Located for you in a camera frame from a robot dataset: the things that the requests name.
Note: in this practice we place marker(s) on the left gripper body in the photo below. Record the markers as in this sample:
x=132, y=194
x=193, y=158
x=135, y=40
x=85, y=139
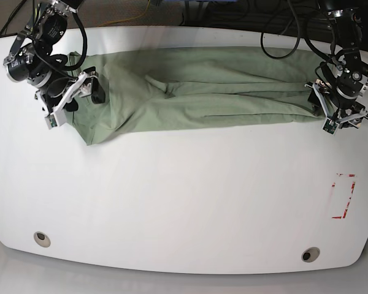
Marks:
x=337, y=107

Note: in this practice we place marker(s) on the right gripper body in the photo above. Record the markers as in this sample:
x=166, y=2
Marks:
x=56, y=92

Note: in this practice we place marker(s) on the green t-shirt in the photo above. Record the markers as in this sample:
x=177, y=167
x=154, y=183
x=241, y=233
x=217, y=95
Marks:
x=194, y=88

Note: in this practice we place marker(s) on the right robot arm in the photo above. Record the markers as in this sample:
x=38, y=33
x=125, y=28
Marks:
x=30, y=57

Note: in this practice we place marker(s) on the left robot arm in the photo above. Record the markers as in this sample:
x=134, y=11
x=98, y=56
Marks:
x=342, y=74

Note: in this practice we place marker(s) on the red tape marking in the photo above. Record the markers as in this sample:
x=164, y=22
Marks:
x=341, y=194

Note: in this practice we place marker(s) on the left table grommet hole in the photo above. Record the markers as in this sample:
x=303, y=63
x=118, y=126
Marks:
x=42, y=239

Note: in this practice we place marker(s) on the table grommet hole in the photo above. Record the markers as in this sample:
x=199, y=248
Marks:
x=42, y=239
x=310, y=255

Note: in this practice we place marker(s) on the right table grommet hole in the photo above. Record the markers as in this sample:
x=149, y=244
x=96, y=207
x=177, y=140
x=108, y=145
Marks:
x=310, y=255

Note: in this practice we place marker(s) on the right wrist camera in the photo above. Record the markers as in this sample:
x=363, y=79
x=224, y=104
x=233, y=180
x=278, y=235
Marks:
x=55, y=119

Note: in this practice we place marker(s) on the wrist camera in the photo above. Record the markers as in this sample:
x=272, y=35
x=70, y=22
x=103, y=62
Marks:
x=330, y=126
x=55, y=119

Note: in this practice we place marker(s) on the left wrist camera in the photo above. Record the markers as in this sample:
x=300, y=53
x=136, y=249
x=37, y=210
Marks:
x=330, y=126

